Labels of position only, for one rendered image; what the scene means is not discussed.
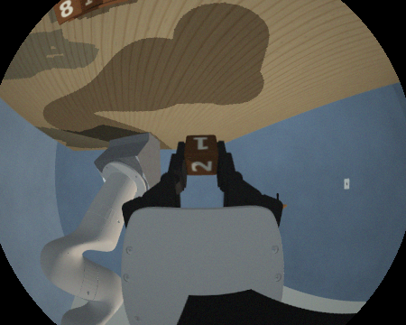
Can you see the brown number cube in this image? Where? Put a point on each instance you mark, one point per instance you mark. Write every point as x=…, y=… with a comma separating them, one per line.
x=201, y=154
x=67, y=9

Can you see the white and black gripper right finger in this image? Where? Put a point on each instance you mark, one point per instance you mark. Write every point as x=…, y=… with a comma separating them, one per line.
x=239, y=192

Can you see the brown wooden tray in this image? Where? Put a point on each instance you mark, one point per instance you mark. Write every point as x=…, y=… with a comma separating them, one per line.
x=99, y=4

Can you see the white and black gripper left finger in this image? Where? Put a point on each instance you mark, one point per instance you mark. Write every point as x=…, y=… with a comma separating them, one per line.
x=163, y=194

